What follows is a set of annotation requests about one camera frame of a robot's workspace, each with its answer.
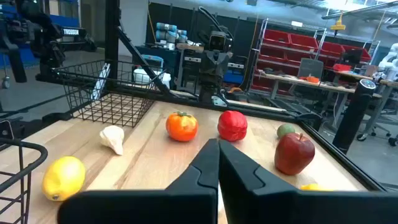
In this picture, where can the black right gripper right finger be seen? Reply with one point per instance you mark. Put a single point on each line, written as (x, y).
(264, 205)

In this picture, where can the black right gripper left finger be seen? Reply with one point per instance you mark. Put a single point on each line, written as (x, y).
(174, 205)

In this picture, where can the yellow lemon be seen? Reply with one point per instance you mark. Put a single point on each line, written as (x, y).
(312, 187)
(63, 178)

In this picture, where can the red apple with yellow patches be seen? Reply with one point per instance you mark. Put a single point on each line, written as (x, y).
(293, 154)

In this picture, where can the red bell pepper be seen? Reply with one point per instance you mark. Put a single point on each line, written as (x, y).
(232, 126)

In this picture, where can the orange persimmon with green calyx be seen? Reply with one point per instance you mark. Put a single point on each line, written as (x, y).
(182, 127)

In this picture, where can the green lime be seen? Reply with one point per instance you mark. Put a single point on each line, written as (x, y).
(285, 129)

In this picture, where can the white garlic bulb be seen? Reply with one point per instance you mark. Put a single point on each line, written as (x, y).
(111, 137)

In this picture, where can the blue grey robot arm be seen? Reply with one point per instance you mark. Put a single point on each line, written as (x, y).
(166, 32)

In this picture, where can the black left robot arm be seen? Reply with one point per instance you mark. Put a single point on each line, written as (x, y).
(210, 90)

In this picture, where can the blue crate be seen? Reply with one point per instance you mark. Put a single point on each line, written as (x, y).
(233, 77)

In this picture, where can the black equipment rack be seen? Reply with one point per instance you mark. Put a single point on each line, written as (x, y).
(189, 71)

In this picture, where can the rack with red bins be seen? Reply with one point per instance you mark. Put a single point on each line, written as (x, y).
(280, 39)

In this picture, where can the white plastic container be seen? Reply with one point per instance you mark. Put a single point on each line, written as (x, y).
(140, 76)

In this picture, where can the small orange object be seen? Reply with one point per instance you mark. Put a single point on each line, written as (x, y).
(313, 80)

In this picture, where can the cluttered grey worktable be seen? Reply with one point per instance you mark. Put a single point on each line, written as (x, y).
(326, 85)

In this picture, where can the white flat board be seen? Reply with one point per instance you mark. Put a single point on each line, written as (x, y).
(101, 82)

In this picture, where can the black cylindrical tower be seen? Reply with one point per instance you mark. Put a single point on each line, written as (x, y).
(353, 118)

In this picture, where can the red box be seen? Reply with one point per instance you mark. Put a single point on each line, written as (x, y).
(342, 67)

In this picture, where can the wheeled office chair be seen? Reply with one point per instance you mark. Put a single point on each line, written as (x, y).
(373, 134)

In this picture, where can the white robot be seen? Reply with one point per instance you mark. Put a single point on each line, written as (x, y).
(390, 62)

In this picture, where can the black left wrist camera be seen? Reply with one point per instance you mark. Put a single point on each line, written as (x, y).
(219, 42)

